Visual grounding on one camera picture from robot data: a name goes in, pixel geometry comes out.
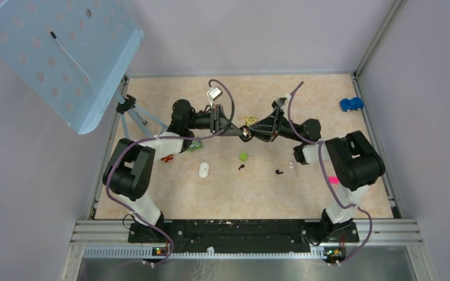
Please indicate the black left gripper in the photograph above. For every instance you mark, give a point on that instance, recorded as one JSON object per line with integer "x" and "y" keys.
{"x": 218, "y": 120}

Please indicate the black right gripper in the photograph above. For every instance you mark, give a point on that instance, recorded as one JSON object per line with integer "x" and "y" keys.
{"x": 268, "y": 129}

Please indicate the black earbud charging case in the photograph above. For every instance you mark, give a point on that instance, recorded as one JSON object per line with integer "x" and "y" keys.
{"x": 246, "y": 136}

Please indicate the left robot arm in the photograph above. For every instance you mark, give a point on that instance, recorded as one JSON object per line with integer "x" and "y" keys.
{"x": 129, "y": 170}

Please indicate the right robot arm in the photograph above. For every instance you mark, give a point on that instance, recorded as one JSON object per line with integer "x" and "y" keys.
{"x": 354, "y": 160}

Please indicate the white earbud charging case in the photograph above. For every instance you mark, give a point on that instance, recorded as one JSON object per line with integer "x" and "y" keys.
{"x": 203, "y": 170}

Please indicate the yellow owl block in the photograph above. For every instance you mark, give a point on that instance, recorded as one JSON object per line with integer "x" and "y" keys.
{"x": 250, "y": 120}

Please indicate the green wooden cube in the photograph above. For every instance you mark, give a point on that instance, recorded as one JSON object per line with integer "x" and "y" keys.
{"x": 243, "y": 157}

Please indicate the green owl block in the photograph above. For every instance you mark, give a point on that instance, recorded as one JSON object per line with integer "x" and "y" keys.
{"x": 195, "y": 145}

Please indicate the red owl block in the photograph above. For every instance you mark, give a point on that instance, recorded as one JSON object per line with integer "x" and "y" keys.
{"x": 167, "y": 158}

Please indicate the pink plastic clip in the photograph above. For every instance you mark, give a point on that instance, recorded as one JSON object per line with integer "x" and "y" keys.
{"x": 333, "y": 180}

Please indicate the light blue tripod stand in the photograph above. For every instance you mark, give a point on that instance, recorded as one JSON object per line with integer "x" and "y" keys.
{"x": 127, "y": 107}

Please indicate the blue toy car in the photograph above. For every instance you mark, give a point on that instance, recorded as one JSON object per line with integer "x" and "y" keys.
{"x": 353, "y": 104}

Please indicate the light blue perforated tray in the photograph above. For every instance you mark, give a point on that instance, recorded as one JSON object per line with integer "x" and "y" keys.
{"x": 73, "y": 54}

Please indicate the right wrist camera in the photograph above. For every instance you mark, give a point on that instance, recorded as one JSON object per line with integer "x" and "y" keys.
{"x": 281, "y": 102}

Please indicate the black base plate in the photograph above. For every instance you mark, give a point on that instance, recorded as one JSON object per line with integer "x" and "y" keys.
{"x": 241, "y": 236}

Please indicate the aluminium frame rail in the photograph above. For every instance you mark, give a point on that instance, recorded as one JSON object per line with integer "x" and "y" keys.
{"x": 109, "y": 239}

